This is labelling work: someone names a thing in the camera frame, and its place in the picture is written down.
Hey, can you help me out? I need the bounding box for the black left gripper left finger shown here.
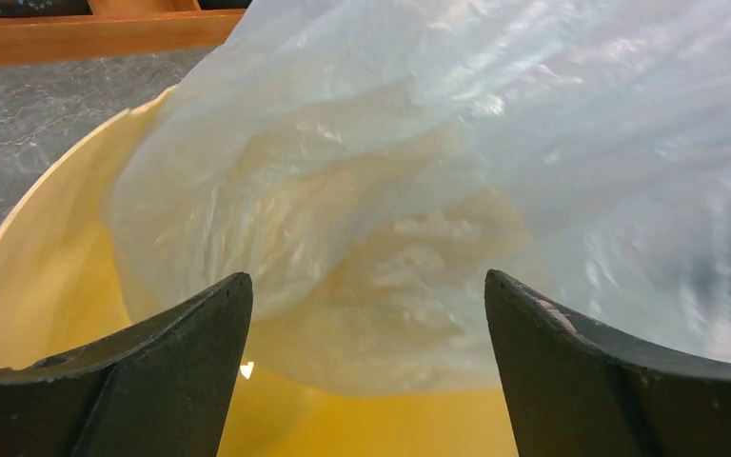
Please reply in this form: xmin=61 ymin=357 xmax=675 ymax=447
xmin=0 ymin=272 xmax=252 ymax=456

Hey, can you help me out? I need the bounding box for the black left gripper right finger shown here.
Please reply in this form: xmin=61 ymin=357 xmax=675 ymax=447
xmin=484 ymin=270 xmax=731 ymax=456

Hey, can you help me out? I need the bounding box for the translucent blue trash bag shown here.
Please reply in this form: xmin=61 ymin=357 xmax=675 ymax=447
xmin=105 ymin=1 xmax=731 ymax=395

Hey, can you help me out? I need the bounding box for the yellow plastic trash bin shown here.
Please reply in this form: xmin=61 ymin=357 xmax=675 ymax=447
xmin=0 ymin=99 xmax=517 ymax=456

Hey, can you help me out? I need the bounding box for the wooden compartment tray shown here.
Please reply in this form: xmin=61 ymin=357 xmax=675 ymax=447
xmin=0 ymin=1 xmax=245 ymax=67

